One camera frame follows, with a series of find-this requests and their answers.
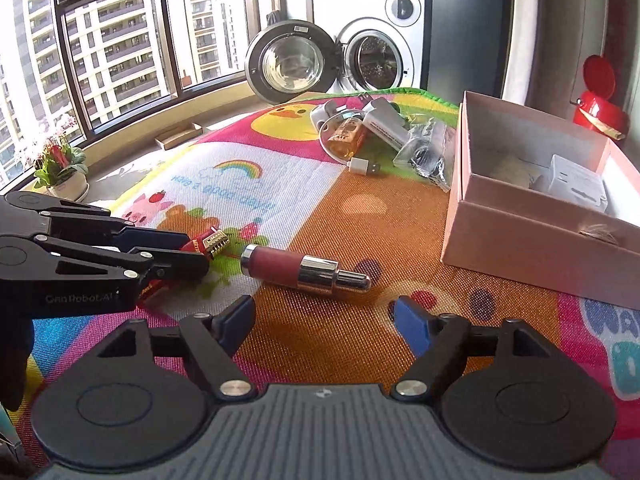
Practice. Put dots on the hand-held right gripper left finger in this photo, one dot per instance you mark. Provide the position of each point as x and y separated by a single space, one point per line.
240 320

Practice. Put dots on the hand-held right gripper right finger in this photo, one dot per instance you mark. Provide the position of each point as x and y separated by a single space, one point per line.
410 325

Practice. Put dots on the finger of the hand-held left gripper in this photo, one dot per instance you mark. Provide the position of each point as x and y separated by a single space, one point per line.
155 239
180 265

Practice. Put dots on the red gold-tipped packet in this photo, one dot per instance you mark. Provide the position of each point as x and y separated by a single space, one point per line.
202 242

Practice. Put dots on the pink lip gloss tube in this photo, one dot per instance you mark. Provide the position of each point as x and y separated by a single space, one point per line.
280 267

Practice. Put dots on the pink cardboard box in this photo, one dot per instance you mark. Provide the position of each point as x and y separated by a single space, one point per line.
500 240

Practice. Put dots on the flat cardboard tray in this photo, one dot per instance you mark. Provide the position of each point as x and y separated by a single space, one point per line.
177 136

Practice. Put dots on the colourful cartoon play mat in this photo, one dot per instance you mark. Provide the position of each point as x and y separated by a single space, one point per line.
400 220

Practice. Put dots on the potted flower plant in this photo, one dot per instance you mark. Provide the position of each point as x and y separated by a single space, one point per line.
60 160

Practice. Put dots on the orange liquid bottle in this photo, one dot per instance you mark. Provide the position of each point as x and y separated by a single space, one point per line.
347 137

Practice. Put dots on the white power bank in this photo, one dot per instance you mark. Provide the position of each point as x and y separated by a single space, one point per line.
385 125

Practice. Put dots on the twine bow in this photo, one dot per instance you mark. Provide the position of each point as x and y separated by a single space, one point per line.
600 235

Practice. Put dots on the white adapter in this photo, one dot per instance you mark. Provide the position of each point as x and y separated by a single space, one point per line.
575 182

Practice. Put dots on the silver washing machine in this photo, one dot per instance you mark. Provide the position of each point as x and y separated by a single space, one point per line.
410 60

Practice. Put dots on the red trash can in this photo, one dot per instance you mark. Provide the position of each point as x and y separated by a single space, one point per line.
600 110

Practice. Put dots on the silver dryer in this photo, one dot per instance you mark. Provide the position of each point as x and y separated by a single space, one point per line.
360 2

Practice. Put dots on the black window frame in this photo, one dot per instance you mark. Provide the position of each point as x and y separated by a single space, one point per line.
75 75

